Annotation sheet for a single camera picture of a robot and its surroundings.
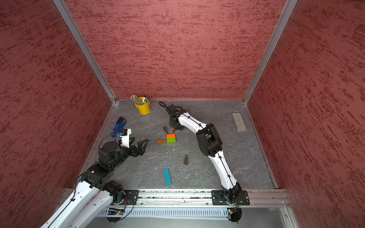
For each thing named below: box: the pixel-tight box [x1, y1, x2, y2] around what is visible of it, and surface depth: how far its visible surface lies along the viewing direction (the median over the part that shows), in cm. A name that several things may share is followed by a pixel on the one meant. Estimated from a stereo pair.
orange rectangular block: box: [166, 133, 177, 139], surface depth 99 cm
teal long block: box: [163, 168, 172, 187], surface depth 83 cm
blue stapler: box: [111, 116, 127, 138], surface depth 103 cm
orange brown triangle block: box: [156, 139, 167, 146], surface depth 97 cm
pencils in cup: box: [129, 94, 147, 106], surface depth 105 cm
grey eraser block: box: [231, 112, 247, 132], surface depth 105 cm
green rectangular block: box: [166, 137, 177, 144], surface depth 96 cm
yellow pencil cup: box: [134, 96, 151, 116], surface depth 109 cm
